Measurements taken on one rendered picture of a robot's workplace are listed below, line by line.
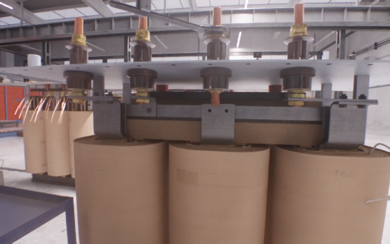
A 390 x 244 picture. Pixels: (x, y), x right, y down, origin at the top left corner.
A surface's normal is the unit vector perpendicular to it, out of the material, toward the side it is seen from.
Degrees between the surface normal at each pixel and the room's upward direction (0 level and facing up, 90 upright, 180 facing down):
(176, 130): 90
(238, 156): 90
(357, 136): 90
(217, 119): 90
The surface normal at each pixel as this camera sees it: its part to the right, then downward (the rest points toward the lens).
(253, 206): 0.38, 0.07
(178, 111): -0.15, 0.07
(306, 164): -0.64, 0.04
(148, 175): 0.63, 0.07
